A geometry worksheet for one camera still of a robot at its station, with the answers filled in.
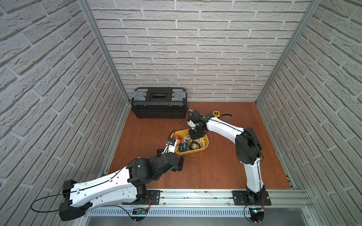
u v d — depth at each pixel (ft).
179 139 3.05
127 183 1.45
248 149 1.72
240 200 2.39
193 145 3.00
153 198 2.44
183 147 2.94
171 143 1.95
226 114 3.63
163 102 3.15
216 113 3.60
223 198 2.48
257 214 2.32
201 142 2.97
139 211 2.34
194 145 3.00
